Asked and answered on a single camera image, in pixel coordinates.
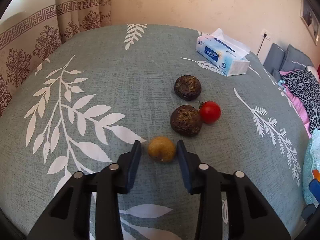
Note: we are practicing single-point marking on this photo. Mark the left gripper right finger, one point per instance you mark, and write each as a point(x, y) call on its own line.
point(250, 216)

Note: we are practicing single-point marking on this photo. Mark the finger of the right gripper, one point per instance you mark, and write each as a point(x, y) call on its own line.
point(314, 185)

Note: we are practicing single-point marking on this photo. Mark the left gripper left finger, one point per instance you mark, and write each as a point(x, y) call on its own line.
point(67, 216)

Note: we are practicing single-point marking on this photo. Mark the small brown kiwi fruit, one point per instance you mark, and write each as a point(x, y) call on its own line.
point(162, 149)

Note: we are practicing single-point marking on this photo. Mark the light blue plastic basket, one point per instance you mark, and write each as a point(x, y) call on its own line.
point(311, 162)

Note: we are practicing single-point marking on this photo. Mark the pile of colourful clothes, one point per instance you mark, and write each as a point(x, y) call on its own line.
point(304, 85)

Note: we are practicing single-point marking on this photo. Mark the red tomato far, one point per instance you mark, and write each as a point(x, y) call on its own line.
point(209, 111)

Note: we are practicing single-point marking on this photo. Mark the teal leaf pattern bedspread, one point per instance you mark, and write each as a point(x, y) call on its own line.
point(91, 99)

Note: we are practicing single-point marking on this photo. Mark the dark wrinkled fruit near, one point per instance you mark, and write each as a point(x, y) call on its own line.
point(186, 121)

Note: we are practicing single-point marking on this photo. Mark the dark wrinkled fruit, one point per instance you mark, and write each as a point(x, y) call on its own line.
point(187, 87)
point(186, 121)

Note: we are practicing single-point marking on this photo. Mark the grey blue cushion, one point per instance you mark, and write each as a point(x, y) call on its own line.
point(279, 60)

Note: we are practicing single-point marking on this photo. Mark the dark wrinkled fruit far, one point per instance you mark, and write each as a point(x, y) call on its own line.
point(187, 87)

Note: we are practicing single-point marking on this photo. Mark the blue white tissue pack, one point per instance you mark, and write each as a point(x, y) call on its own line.
point(224, 52)

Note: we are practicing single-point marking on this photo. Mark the beige patterned curtain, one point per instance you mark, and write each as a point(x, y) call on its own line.
point(31, 30)

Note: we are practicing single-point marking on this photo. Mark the white wall socket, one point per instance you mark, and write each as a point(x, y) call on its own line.
point(266, 34)

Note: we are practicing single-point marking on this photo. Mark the framed wall picture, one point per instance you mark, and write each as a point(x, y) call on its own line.
point(310, 20)

